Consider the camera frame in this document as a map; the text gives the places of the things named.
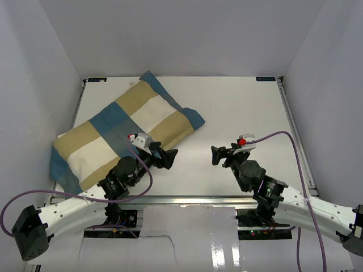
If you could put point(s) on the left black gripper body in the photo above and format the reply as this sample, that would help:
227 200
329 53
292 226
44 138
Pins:
148 159

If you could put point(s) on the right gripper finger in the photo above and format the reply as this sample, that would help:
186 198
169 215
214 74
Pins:
218 151
216 158

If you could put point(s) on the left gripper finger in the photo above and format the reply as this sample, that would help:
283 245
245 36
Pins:
162 163
170 154

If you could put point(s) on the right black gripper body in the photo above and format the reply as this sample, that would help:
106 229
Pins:
235 159

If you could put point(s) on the checkered blue beige pillowcase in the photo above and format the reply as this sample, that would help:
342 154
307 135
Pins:
84 155

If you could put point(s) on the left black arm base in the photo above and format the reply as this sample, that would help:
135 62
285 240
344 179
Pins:
116 215

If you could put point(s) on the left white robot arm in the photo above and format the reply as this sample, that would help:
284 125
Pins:
98 206

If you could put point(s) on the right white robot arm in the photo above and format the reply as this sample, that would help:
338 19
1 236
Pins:
280 203

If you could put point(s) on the right blue corner label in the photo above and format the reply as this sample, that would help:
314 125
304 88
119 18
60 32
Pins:
265 79

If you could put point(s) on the blue corner label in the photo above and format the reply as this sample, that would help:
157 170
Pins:
265 79
96 80

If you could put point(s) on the left blue corner label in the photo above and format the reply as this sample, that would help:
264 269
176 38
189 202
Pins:
96 80

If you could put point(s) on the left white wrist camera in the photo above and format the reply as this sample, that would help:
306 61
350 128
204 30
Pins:
140 140

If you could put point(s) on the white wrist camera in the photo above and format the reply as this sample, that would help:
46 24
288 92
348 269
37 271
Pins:
140 140
245 142

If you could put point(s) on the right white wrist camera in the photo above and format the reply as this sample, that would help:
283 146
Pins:
245 142

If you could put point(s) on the aluminium frame rail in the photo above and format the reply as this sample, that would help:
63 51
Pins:
302 157

